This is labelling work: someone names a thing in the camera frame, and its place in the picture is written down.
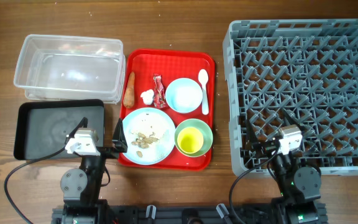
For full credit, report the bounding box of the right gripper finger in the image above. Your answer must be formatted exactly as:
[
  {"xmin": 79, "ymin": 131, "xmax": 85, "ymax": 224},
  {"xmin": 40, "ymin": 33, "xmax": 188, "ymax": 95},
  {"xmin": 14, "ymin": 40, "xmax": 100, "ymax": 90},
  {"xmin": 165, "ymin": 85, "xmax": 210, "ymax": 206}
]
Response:
[
  {"xmin": 282, "ymin": 110, "xmax": 305, "ymax": 131},
  {"xmin": 246, "ymin": 119, "xmax": 260, "ymax": 149}
]

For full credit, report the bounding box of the green bowl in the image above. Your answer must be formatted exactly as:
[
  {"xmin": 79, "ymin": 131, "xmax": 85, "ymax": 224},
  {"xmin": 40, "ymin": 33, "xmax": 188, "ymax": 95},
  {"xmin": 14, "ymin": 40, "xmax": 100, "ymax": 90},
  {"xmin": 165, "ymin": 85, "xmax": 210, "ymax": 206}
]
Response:
[{"xmin": 175, "ymin": 119, "xmax": 213, "ymax": 157}]

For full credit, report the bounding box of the yellow cup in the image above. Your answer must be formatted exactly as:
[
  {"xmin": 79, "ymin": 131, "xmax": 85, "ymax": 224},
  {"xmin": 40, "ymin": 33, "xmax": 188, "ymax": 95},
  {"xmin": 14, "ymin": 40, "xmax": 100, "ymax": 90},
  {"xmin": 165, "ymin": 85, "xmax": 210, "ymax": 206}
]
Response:
[{"xmin": 177, "ymin": 127, "xmax": 204, "ymax": 154}]

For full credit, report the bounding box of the light blue bowl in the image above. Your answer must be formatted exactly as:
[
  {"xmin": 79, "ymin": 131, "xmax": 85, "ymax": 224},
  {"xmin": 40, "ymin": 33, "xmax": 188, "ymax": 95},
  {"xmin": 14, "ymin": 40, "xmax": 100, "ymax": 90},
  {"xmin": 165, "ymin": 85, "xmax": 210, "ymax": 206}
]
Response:
[{"xmin": 165, "ymin": 78, "xmax": 203, "ymax": 114}]

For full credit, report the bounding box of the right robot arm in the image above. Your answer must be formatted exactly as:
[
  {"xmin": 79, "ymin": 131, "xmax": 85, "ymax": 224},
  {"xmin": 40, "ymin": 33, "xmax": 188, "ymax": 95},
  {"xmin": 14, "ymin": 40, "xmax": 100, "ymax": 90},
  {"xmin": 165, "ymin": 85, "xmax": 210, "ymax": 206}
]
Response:
[{"xmin": 246, "ymin": 111, "xmax": 321, "ymax": 223}]

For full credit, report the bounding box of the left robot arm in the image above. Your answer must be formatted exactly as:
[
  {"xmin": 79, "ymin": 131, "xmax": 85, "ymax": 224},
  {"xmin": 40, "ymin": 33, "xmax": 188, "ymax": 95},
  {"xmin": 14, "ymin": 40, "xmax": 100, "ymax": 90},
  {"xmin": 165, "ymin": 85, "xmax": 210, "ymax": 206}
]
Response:
[{"xmin": 51, "ymin": 118, "xmax": 127, "ymax": 224}]

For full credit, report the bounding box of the grey dishwasher rack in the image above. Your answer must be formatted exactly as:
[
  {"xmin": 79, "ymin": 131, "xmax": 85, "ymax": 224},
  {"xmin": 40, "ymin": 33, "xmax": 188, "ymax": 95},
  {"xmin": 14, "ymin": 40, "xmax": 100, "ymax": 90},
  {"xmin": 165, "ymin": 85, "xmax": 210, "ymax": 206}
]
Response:
[{"xmin": 223, "ymin": 19, "xmax": 358, "ymax": 177}]

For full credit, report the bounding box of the peanut pile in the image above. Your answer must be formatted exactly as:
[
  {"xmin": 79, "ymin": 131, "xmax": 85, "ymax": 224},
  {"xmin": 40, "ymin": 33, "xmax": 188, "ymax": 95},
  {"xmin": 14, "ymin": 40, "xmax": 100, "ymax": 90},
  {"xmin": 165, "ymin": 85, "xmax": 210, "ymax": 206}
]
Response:
[{"xmin": 131, "ymin": 132, "xmax": 160, "ymax": 158}]

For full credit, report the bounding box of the light blue plate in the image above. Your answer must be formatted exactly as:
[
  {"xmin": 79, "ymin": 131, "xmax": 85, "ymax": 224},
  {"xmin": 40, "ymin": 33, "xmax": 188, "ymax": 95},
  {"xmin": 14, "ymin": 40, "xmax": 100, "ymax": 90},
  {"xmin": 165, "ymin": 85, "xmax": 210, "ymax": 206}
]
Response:
[{"xmin": 122, "ymin": 108, "xmax": 176, "ymax": 166}]

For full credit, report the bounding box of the orange carrot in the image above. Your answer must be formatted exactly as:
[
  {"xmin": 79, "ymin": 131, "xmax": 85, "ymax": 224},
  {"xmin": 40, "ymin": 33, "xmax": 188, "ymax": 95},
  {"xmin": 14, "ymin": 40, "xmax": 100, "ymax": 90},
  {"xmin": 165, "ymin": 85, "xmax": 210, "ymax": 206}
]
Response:
[{"xmin": 123, "ymin": 72, "xmax": 135, "ymax": 108}]

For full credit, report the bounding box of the white crumpled tissue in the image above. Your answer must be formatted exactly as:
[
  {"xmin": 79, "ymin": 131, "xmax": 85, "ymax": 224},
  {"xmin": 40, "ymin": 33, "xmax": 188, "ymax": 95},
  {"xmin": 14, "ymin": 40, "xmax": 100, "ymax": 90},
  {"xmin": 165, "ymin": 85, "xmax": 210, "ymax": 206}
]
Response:
[{"xmin": 140, "ymin": 89, "xmax": 154, "ymax": 105}]

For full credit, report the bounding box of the red snack wrapper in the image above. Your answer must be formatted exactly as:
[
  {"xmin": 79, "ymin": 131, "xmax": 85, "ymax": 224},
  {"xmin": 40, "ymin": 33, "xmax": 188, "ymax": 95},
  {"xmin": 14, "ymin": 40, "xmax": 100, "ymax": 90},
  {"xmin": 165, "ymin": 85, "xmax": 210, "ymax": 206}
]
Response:
[{"xmin": 153, "ymin": 74, "xmax": 167, "ymax": 109}]

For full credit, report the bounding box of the black plastic tray bin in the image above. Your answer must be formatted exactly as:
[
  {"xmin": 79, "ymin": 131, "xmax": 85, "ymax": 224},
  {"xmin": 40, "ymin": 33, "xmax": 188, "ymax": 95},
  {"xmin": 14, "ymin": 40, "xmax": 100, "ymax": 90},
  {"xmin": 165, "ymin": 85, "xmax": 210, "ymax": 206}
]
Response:
[{"xmin": 14, "ymin": 100, "xmax": 104, "ymax": 161}]

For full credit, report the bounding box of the red serving tray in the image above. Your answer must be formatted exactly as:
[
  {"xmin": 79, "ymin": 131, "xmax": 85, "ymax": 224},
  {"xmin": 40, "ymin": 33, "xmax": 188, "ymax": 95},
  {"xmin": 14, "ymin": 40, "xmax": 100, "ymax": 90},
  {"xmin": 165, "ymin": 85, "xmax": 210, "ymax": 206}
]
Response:
[{"xmin": 117, "ymin": 48, "xmax": 216, "ymax": 172}]

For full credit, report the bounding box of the white plastic spoon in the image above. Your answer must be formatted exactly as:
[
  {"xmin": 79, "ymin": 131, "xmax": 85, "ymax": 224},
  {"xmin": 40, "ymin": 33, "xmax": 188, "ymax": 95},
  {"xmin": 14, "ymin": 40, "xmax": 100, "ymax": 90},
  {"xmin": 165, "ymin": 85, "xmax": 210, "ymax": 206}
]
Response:
[{"xmin": 198, "ymin": 69, "xmax": 209, "ymax": 115}]

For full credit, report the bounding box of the clear plastic bin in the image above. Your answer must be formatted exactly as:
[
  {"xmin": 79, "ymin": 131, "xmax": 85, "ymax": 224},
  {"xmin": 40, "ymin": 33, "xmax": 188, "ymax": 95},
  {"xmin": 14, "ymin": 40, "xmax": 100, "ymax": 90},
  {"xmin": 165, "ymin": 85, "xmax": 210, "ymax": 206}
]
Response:
[{"xmin": 13, "ymin": 34, "xmax": 126, "ymax": 104}]

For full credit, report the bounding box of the right black cable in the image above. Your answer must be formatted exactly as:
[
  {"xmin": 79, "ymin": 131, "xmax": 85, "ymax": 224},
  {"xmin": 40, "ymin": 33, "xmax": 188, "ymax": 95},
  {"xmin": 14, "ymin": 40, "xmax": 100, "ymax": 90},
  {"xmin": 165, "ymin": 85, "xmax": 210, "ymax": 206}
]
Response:
[{"xmin": 228, "ymin": 146, "xmax": 281, "ymax": 224}]

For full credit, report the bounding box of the black cable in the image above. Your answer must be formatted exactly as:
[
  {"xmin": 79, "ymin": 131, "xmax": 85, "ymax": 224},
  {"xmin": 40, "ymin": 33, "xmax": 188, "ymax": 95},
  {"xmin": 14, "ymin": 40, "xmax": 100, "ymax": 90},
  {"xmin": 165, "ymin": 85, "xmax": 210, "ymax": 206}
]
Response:
[
  {"xmin": 4, "ymin": 117, "xmax": 88, "ymax": 224},
  {"xmin": 228, "ymin": 146, "xmax": 281, "ymax": 224}
]

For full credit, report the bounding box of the left black cable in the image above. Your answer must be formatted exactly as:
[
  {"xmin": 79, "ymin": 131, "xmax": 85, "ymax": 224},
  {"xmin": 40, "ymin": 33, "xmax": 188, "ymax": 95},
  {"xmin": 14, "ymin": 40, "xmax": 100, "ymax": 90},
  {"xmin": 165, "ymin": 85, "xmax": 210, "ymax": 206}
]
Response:
[{"xmin": 4, "ymin": 117, "xmax": 88, "ymax": 224}]

